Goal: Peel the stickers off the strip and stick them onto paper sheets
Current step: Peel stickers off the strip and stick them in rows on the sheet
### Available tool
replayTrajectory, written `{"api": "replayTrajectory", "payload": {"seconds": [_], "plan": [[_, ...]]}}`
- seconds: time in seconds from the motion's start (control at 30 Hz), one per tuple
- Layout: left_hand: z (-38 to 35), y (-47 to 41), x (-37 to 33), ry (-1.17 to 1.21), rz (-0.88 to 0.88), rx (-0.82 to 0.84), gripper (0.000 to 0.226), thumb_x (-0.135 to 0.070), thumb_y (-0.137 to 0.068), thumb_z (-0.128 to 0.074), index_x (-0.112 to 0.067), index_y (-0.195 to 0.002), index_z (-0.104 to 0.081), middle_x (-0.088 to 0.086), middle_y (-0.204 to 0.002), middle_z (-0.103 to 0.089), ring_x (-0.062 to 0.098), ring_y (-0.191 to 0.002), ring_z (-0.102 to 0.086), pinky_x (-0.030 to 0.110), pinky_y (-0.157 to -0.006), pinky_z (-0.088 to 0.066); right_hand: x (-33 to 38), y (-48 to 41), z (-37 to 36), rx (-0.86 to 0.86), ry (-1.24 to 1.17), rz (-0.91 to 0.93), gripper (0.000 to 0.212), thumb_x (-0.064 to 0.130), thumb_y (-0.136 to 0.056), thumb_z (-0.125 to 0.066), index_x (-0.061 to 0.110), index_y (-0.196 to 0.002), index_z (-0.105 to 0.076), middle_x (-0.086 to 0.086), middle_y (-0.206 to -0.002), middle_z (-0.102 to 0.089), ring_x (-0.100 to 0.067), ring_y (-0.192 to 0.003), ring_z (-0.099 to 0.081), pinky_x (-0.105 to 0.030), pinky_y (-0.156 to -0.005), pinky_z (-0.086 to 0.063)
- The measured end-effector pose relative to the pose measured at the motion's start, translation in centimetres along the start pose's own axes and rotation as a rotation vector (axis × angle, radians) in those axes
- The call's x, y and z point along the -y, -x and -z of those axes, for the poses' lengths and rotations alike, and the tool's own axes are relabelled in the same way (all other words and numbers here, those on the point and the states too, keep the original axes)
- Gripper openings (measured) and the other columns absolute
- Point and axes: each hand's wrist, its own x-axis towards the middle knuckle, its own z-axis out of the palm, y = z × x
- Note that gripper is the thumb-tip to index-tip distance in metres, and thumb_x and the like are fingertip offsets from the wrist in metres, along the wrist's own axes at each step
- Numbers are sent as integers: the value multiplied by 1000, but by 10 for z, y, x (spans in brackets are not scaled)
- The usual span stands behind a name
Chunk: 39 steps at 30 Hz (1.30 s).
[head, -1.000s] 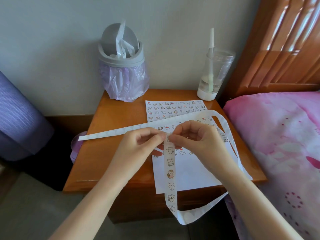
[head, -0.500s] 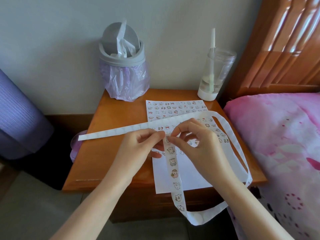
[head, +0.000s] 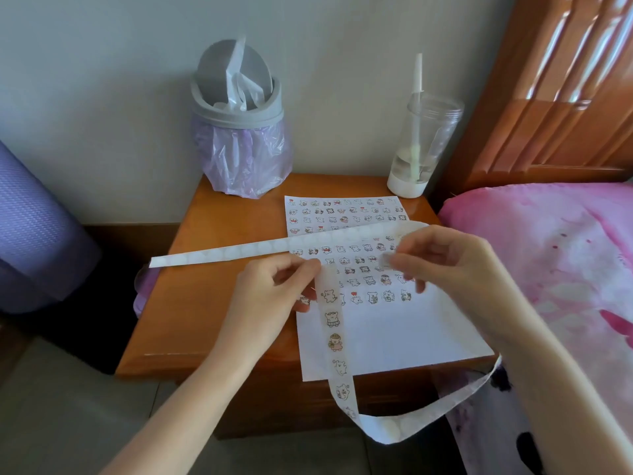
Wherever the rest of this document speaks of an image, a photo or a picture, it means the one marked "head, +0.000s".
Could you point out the clear cup with white base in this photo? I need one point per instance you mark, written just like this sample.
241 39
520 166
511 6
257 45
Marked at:
405 185

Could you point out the wooden nightstand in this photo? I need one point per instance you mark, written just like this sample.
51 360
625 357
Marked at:
198 291

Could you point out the white straw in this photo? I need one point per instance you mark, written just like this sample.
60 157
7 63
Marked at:
418 74

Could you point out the white backing scraps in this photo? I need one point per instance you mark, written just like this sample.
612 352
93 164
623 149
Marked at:
235 84

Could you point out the wooden bed headboard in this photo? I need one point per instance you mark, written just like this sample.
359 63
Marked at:
544 118

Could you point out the purple plastic container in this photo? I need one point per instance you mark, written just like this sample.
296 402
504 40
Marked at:
143 296

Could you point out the pink floral bedding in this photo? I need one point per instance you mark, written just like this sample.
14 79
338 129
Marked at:
568 252

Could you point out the person's left hand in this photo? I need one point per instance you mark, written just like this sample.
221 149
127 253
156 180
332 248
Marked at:
257 306

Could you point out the white paper sheet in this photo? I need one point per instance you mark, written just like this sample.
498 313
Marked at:
395 336

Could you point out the person's left forearm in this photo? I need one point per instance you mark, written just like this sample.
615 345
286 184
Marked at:
188 415

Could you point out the purple rolled mat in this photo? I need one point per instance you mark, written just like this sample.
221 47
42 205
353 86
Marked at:
39 232

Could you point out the person's right hand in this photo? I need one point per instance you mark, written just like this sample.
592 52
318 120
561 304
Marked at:
465 277

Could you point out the purple plastic bin bag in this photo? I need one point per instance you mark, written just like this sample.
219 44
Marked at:
242 163

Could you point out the grey trash bin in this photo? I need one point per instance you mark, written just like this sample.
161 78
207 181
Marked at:
237 118

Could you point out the person's right forearm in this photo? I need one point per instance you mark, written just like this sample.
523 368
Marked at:
559 400

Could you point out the long white sticker strip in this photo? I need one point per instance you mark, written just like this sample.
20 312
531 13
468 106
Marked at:
222 254

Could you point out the rows of stuck cartoon stickers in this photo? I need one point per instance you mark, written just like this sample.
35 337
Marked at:
346 207

